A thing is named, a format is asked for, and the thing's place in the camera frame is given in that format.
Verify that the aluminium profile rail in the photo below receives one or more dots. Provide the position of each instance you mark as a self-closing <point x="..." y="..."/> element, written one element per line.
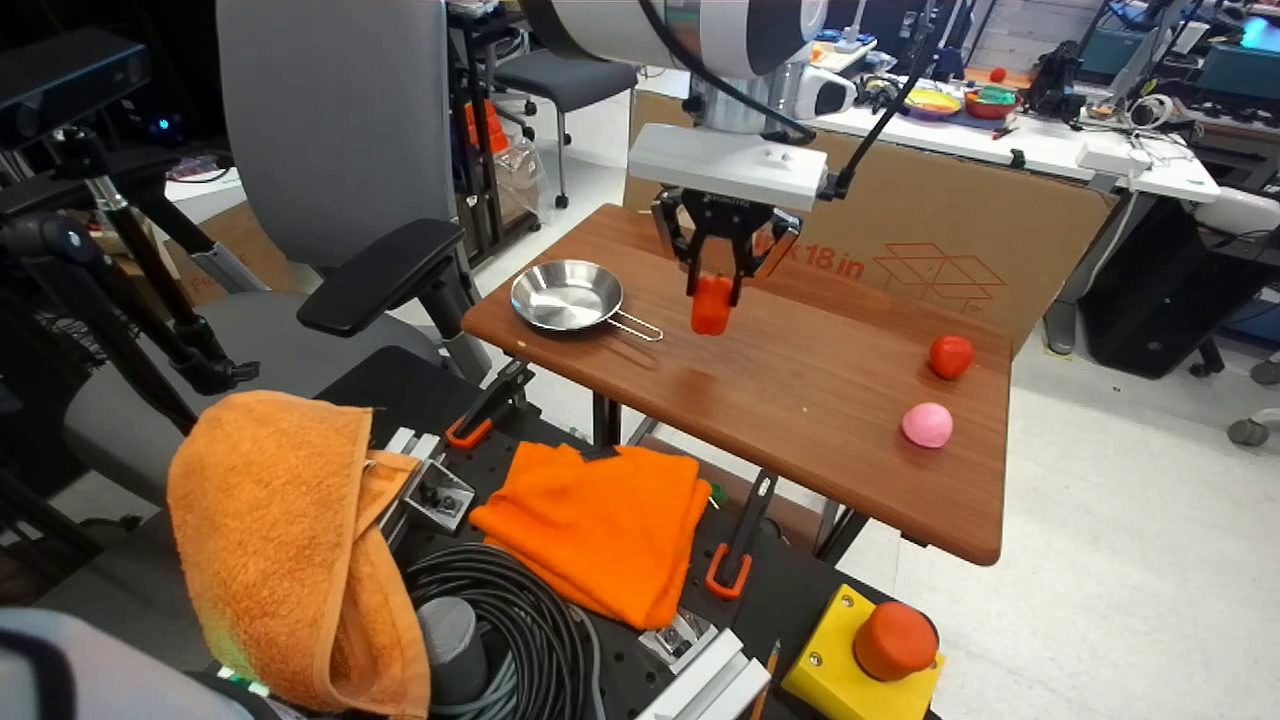
<point x="701" y="675"/>

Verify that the bright orange folded cloth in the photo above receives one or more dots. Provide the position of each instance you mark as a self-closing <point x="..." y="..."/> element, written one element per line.
<point x="603" y="525"/>

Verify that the grey office chair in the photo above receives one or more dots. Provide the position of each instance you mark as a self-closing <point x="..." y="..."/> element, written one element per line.
<point x="332" y="121"/>

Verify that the orange toy bell pepper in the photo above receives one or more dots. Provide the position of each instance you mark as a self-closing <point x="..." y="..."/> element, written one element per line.
<point x="709" y="304"/>

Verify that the brown cardboard panel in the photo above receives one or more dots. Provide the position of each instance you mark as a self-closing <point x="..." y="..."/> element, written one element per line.
<point x="932" y="241"/>

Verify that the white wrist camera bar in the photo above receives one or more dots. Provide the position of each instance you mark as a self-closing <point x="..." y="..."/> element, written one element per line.
<point x="720" y="161"/>

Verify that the white desk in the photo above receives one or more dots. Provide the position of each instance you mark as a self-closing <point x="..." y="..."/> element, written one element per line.
<point x="1133" y="152"/>

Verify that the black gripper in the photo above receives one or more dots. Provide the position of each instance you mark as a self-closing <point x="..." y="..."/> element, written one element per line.
<point x="725" y="217"/>

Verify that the yellow emergency stop box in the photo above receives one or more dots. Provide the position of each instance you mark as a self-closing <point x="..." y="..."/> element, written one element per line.
<point x="835" y="662"/>

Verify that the yellow bowl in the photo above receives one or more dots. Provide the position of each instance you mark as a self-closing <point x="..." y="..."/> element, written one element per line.
<point x="932" y="103"/>

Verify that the wooden pencil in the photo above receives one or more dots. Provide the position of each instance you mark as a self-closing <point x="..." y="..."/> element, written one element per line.
<point x="767" y="683"/>

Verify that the black camera on tripod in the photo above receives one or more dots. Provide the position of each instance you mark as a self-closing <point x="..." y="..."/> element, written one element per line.
<point x="83" y="94"/>

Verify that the grey box with orange object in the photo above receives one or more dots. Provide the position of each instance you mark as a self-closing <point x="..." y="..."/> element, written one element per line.
<point x="840" y="51"/>

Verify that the silver metal pan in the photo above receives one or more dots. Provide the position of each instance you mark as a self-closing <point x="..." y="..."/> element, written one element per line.
<point x="566" y="298"/>

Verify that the pink toy ball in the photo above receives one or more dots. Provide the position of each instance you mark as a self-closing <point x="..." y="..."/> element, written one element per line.
<point x="927" y="425"/>

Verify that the red toy tomato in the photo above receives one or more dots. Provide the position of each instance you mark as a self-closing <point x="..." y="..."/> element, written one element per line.
<point x="948" y="358"/>

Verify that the red and green bowl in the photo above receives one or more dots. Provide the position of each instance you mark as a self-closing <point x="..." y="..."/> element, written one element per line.
<point x="989" y="103"/>

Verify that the grey cylinder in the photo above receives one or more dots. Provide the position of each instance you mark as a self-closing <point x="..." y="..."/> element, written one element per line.
<point x="449" y="647"/>

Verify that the orange terry towel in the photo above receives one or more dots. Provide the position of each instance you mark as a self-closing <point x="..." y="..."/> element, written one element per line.
<point x="265" y="533"/>

